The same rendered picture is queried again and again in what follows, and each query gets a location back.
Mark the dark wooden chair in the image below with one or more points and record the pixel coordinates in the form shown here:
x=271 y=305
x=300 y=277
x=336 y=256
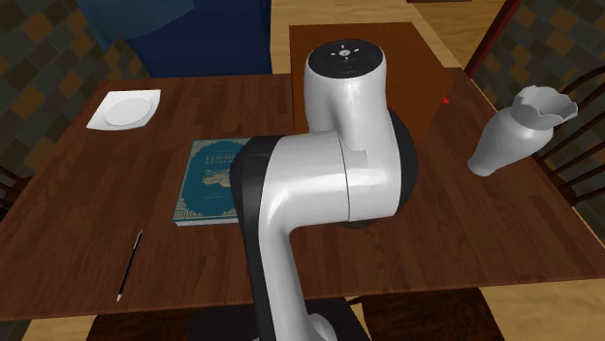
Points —
x=5 y=186
x=137 y=327
x=579 y=174
x=430 y=316

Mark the brown wooden table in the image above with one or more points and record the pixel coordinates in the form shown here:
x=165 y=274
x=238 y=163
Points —
x=85 y=198

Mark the black pen with silver tip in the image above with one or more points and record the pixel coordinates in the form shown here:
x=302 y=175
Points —
x=130 y=262

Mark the dark blue armchair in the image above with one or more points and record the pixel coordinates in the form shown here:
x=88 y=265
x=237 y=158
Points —
x=208 y=42

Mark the white square plate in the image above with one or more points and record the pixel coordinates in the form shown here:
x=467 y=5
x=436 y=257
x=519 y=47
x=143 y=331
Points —
x=124 y=111

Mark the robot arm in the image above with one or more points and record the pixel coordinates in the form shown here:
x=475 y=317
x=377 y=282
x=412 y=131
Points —
x=326 y=174

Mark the teal book with gold ornament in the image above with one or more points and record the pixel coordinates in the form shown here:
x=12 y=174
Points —
x=203 y=189

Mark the white vase with wavy rim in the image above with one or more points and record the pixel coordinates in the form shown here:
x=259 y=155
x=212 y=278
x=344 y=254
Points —
x=508 y=139

